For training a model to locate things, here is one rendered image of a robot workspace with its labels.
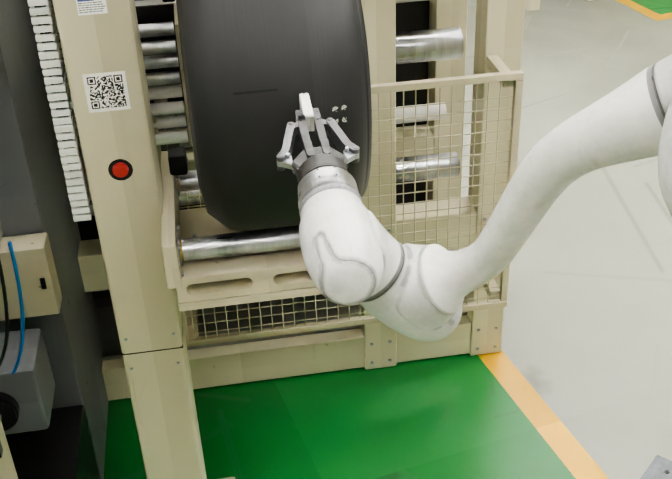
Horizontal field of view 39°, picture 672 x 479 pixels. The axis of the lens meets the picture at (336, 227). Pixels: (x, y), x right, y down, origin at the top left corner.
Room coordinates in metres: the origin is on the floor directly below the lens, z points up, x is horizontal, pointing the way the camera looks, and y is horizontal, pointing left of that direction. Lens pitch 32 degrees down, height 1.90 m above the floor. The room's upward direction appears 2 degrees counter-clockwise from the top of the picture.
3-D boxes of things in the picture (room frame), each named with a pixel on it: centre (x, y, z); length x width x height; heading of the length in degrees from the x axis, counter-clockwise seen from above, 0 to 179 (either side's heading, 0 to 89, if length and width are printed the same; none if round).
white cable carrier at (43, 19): (1.62, 0.49, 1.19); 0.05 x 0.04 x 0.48; 8
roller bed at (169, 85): (2.06, 0.43, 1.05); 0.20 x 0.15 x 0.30; 98
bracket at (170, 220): (1.69, 0.34, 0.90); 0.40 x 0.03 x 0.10; 8
